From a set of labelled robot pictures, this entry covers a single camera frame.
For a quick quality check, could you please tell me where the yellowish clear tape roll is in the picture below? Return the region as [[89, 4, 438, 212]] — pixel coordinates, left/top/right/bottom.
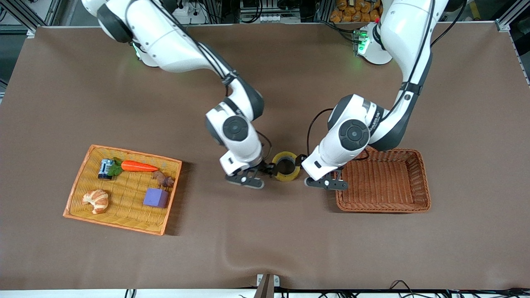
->
[[272, 151, 300, 182]]

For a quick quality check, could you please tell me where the brown wicker basket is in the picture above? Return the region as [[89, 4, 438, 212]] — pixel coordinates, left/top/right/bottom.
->
[[333, 147, 431, 214]]

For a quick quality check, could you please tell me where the small brown toy figure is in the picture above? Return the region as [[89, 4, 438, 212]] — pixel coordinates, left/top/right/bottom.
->
[[152, 170, 176, 188]]

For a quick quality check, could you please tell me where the purple foam cube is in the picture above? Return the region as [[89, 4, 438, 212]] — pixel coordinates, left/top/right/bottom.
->
[[143, 187, 170, 209]]

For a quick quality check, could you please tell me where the orange toy carrot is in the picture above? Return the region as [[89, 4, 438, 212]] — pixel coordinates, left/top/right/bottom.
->
[[108, 157, 159, 177]]

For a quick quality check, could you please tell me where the yellow wicker tray orange rim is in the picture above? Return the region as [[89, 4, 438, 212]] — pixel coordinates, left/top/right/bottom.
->
[[63, 144, 183, 236]]

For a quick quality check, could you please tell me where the white slim power strip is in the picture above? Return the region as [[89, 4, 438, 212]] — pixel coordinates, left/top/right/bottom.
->
[[239, 14, 279, 24]]

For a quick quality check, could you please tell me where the blue white battery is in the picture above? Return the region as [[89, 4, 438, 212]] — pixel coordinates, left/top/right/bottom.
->
[[98, 159, 115, 180]]

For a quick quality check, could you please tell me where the orange snack pile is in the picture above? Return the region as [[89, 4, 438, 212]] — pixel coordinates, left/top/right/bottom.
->
[[330, 0, 383, 24]]

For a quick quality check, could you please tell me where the toy croissant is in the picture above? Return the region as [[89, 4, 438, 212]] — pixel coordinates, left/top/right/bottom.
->
[[82, 189, 109, 215]]

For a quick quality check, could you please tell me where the white power strip with plugs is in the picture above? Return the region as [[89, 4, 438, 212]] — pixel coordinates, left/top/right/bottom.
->
[[170, 0, 208, 25]]

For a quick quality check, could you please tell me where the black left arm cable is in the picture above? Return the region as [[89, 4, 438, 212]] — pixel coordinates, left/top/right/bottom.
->
[[306, 0, 464, 163]]

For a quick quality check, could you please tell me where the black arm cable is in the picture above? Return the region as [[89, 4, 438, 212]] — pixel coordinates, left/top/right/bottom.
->
[[124, 0, 273, 164], [306, 0, 464, 163]]

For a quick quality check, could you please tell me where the metal table edge bracket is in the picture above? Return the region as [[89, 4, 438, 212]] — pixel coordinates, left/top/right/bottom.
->
[[253, 273, 281, 298]]

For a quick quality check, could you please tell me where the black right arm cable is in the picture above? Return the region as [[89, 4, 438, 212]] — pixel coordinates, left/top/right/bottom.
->
[[124, 0, 273, 164]]

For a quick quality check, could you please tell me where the black floor cable bundle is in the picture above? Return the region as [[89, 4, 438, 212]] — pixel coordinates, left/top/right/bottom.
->
[[273, 280, 530, 298]]

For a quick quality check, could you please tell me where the aluminium frame profile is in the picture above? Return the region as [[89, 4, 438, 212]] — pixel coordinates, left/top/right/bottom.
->
[[495, 0, 530, 32], [0, 0, 63, 30]]

